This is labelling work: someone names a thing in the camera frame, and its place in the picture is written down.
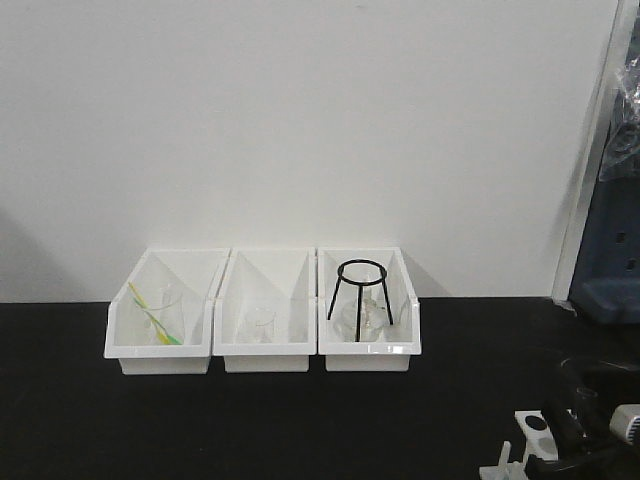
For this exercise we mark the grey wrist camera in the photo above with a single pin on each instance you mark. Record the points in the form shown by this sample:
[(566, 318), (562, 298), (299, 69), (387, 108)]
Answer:
[(624, 423)]

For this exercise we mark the glass flask under tripod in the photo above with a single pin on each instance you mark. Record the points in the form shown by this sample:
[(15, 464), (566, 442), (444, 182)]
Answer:
[(373, 320)]

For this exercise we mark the blue grey equipment panel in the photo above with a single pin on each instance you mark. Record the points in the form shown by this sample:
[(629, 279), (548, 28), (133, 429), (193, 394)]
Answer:
[(605, 285)]

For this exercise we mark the white storage bin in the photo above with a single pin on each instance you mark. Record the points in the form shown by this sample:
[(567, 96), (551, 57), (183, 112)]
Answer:
[(198, 273), (399, 343), (283, 280)]

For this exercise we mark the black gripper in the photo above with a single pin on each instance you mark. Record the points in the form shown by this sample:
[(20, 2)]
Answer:
[(585, 443)]

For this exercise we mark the black wire tripod stand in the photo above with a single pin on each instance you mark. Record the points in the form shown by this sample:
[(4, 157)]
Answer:
[(368, 278)]

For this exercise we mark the small glass beaker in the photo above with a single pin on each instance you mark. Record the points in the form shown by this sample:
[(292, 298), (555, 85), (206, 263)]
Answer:
[(258, 326)]

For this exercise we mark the white right storage bin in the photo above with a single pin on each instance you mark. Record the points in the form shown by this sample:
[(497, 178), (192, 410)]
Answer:
[(399, 343)]

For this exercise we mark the white test tube rack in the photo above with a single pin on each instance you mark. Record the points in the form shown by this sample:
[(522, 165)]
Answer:
[(540, 450)]

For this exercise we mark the glass flask in left bin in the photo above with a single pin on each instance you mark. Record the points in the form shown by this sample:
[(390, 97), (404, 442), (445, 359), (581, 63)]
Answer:
[(169, 311)]

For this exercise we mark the white middle storage bin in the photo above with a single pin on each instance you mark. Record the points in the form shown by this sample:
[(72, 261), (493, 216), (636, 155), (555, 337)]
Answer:
[(283, 280)]

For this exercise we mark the clear glass test tube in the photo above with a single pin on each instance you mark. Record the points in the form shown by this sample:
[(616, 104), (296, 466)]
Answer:
[(585, 401)]

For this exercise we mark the clear plastic bag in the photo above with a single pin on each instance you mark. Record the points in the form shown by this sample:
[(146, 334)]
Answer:
[(621, 153)]

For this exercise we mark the white left storage bin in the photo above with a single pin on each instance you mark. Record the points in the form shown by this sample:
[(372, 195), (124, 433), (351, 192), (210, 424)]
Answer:
[(198, 273)]

